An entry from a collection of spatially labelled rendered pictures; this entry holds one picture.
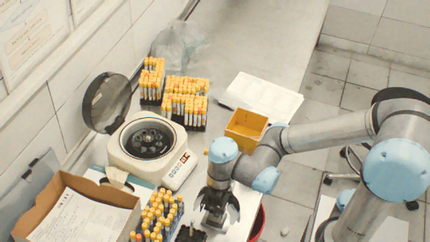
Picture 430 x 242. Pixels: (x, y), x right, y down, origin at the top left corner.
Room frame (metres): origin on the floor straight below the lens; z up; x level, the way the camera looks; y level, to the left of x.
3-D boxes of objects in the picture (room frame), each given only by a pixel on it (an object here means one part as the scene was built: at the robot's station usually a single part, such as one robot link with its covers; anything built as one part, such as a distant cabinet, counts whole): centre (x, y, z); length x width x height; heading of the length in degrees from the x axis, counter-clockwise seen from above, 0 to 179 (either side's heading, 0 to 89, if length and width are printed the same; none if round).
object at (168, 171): (1.01, 0.20, 0.94); 0.30 x 0.24 x 0.12; 65
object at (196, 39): (1.72, 0.14, 0.94); 0.20 x 0.17 x 0.14; 135
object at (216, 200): (0.75, -0.03, 1.08); 0.09 x 0.08 x 0.12; 163
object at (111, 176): (0.85, 0.29, 0.92); 0.24 x 0.12 x 0.10; 74
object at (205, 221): (0.78, -0.04, 0.89); 0.09 x 0.05 x 0.04; 72
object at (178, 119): (1.22, 0.11, 0.89); 0.17 x 0.09 x 0.02; 91
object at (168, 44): (1.56, 0.22, 0.97); 0.26 x 0.17 x 0.19; 5
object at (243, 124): (1.15, -0.13, 0.92); 0.13 x 0.13 x 0.10; 71
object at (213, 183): (0.76, -0.03, 1.16); 0.08 x 0.08 x 0.05
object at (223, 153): (0.76, -0.04, 1.23); 0.09 x 0.08 x 0.11; 64
